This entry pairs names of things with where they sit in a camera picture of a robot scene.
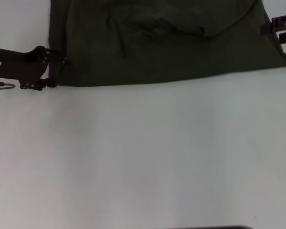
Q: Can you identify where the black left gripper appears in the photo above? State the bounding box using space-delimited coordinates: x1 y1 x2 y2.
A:
0 45 68 92

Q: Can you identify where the dark green FREE t-shirt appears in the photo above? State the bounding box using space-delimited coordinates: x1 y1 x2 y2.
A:
49 0 286 88

